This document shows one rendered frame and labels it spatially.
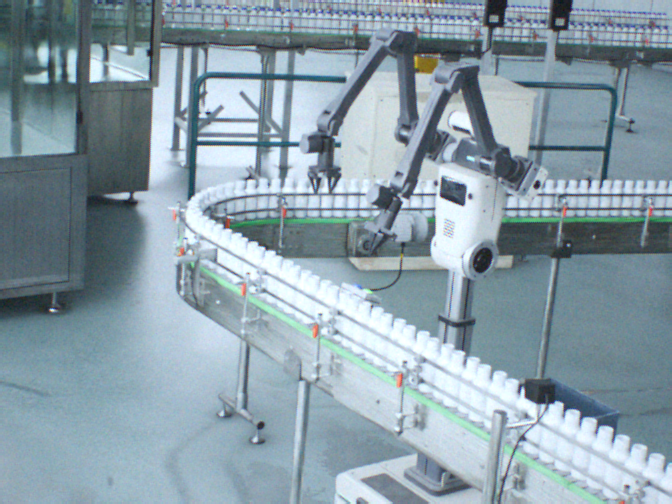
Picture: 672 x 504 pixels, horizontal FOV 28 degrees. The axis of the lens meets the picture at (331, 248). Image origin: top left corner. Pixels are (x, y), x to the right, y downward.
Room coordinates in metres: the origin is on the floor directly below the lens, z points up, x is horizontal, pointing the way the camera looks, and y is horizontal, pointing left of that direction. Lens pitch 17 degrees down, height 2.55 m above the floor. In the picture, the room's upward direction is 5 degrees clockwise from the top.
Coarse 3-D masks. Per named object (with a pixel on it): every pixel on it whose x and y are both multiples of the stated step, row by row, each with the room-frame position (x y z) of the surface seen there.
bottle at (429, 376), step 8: (432, 344) 3.76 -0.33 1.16; (424, 352) 3.77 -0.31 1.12; (432, 352) 3.75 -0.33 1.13; (432, 360) 3.74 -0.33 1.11; (424, 368) 3.75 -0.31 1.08; (432, 368) 3.75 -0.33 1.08; (424, 376) 3.75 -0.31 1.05; (432, 376) 3.75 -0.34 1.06; (424, 384) 3.75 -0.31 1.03; (424, 392) 3.75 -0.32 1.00; (432, 392) 3.75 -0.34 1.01
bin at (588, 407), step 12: (564, 384) 4.04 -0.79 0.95; (564, 396) 4.04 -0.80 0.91; (576, 396) 4.00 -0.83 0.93; (588, 396) 3.96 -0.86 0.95; (564, 408) 4.03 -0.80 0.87; (576, 408) 3.99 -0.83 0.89; (588, 408) 3.95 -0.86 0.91; (600, 408) 3.91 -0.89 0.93; (612, 408) 3.87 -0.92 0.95; (600, 420) 3.80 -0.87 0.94; (612, 420) 3.83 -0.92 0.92; (444, 480) 3.77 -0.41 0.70
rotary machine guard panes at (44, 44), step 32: (0, 0) 6.63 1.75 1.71; (32, 0) 6.73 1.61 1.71; (64, 0) 6.84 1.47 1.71; (0, 32) 6.63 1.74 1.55; (32, 32) 6.74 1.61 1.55; (64, 32) 6.84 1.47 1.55; (0, 64) 6.64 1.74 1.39; (32, 64) 6.74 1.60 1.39; (64, 64) 6.84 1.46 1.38; (0, 96) 6.64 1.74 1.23; (32, 96) 6.74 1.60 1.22; (64, 96) 6.84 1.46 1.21; (0, 128) 6.64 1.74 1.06; (32, 128) 6.74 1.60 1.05; (64, 128) 6.85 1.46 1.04
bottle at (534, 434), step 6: (534, 408) 3.38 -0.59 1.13; (534, 414) 3.37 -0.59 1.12; (540, 414) 3.37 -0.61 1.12; (546, 414) 3.37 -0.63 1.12; (540, 420) 3.37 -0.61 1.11; (528, 426) 3.38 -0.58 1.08; (534, 426) 3.37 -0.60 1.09; (540, 426) 3.37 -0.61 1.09; (528, 432) 3.38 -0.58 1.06; (534, 432) 3.37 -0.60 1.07; (540, 432) 3.37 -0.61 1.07; (534, 438) 3.37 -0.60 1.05; (540, 438) 3.37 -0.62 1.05; (528, 444) 3.38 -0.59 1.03; (528, 450) 3.37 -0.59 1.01; (534, 450) 3.37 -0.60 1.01
